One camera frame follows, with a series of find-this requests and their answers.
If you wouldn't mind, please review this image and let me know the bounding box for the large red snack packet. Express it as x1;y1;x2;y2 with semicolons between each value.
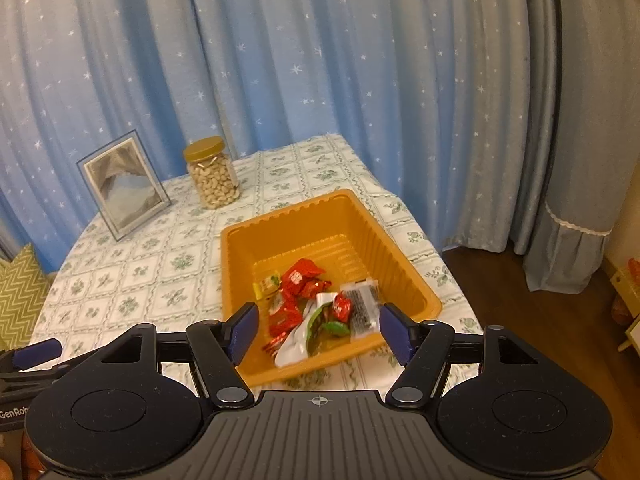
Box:
268;299;303;338

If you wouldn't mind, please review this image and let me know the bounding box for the red yellow candy packet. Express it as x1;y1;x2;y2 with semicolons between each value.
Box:
252;272;281;301

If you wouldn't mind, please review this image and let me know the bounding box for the clear sesame bar packet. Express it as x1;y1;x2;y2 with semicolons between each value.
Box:
341;278;381;340

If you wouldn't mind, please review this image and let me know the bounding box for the small red candy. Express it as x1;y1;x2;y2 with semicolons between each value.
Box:
330;292;352;324

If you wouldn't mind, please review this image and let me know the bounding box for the green brown candy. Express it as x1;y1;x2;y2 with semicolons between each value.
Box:
306;302;350;344

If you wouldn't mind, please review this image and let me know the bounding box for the red fabric-look snack packet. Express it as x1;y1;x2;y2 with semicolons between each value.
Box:
281;258;324;297

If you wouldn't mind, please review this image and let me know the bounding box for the black sausage snack packet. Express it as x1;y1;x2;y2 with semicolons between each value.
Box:
274;292;337;368

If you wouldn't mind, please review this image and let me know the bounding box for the person's left hand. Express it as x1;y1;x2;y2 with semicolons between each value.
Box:
0;430;46;480

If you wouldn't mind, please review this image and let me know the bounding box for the green zigzag cushion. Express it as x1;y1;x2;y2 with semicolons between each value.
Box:
0;244;51;349

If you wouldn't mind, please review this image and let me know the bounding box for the green floral tablecloth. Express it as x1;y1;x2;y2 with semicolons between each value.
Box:
32;133;480;358

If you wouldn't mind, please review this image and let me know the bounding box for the orange plastic tray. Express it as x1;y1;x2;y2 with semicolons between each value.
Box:
219;187;445;388

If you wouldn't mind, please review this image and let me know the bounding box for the cashew jar gold lid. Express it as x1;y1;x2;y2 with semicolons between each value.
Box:
183;136;241;209

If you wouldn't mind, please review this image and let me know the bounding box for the grey lace-trim curtain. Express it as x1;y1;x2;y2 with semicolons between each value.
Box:
511;0;639;294

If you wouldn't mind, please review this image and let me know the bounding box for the blue star curtain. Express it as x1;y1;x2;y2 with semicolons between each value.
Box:
1;0;535;270

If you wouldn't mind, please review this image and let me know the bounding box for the sand art picture frame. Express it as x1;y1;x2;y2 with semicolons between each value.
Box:
77;129;171;242

